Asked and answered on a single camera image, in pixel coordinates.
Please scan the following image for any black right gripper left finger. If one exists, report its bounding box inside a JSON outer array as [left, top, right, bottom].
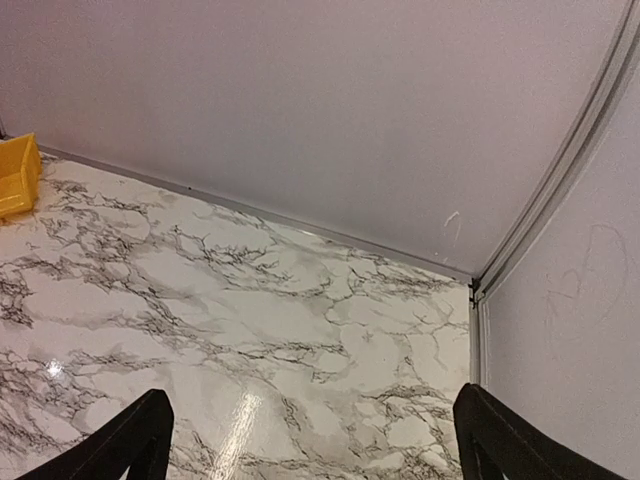
[[21, 389, 174, 480]]

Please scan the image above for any yellow plastic bin right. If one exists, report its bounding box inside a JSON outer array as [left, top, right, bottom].
[[0, 133, 42, 218]]

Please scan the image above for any aluminium corner post right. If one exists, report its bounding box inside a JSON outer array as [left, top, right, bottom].
[[471, 0, 639, 387]]

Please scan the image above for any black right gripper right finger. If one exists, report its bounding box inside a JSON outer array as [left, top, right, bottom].
[[453, 383, 620, 479]]

